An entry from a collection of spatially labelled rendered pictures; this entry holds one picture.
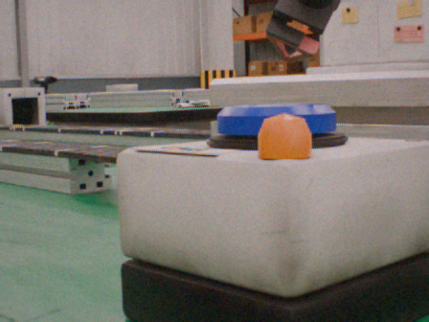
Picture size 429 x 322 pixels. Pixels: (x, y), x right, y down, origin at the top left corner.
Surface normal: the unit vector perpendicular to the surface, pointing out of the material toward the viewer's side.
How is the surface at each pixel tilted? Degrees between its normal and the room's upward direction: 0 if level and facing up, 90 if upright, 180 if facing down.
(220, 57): 90
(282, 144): 90
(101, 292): 0
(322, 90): 90
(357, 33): 90
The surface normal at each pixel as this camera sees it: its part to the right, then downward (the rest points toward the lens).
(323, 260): 0.69, 0.06
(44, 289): -0.03, -0.99
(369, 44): -0.72, 0.09
